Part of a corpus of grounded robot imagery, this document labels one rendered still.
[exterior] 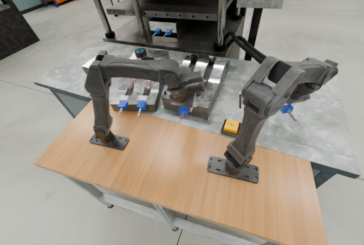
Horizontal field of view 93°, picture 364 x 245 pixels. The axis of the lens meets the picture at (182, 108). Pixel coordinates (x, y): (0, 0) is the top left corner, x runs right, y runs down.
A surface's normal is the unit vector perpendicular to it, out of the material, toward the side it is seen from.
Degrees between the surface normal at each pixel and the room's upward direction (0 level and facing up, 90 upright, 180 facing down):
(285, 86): 44
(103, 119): 85
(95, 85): 90
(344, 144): 0
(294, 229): 0
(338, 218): 0
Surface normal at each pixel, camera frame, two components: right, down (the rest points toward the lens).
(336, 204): -0.09, -0.69
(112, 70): 0.20, 0.68
